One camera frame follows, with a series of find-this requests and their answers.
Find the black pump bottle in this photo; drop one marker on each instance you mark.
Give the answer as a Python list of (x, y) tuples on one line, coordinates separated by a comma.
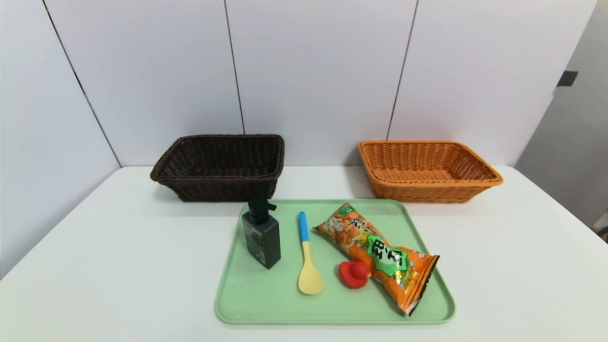
[(261, 237)]

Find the black wall fixture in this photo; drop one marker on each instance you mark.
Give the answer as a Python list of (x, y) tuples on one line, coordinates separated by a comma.
[(567, 78)]

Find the dark brown wicker basket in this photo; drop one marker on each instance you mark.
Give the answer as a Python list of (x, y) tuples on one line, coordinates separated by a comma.
[(213, 190)]

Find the orange snack bag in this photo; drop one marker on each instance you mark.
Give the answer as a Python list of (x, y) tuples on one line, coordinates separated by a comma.
[(380, 251)]

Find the orange wicker basket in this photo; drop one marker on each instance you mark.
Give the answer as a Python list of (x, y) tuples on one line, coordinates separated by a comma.
[(427, 190)]

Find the red rubber duck toy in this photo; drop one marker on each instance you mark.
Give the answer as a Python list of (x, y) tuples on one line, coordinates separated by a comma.
[(352, 274)]

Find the light green plastic tray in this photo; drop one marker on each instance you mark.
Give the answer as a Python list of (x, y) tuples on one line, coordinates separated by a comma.
[(266, 299)]

